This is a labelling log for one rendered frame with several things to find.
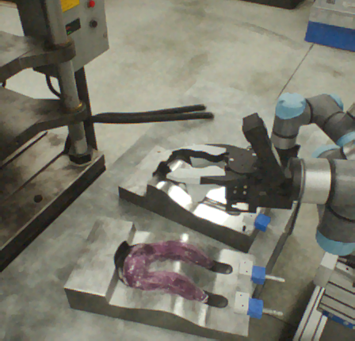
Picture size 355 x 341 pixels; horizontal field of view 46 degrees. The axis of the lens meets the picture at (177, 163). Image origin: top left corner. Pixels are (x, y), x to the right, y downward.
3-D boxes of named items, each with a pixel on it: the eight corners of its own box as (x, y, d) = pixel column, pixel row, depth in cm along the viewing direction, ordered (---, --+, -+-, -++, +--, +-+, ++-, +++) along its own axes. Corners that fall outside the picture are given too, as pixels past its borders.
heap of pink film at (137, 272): (215, 256, 127) (217, 240, 122) (206, 309, 115) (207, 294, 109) (133, 241, 132) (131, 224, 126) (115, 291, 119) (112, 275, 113)
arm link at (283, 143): (268, 133, 120) (277, 119, 126) (265, 146, 124) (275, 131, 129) (293, 142, 118) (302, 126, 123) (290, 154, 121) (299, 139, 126)
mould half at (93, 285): (253, 265, 132) (257, 243, 125) (245, 346, 113) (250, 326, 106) (101, 237, 140) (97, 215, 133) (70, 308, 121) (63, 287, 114)
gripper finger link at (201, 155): (171, 174, 76) (220, 186, 73) (171, 146, 73) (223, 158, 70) (177, 165, 78) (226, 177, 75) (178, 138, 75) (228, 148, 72)
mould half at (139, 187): (275, 201, 152) (280, 174, 143) (246, 254, 135) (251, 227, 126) (157, 156, 170) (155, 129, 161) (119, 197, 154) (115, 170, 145)
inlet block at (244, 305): (281, 310, 118) (284, 300, 114) (280, 327, 114) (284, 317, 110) (234, 301, 120) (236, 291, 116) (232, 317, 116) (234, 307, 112)
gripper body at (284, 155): (288, 185, 128) (295, 155, 120) (261, 175, 131) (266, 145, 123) (295, 170, 133) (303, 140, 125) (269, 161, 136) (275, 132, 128)
